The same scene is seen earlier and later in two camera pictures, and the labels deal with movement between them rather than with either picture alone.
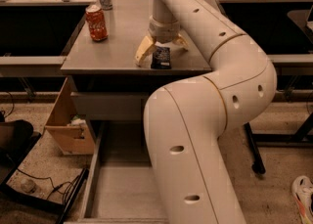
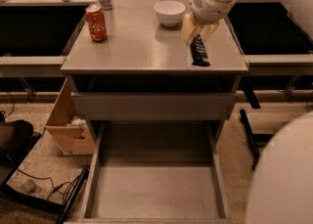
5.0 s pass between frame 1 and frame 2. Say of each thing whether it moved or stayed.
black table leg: stayed
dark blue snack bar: moved
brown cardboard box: stayed
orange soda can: stayed
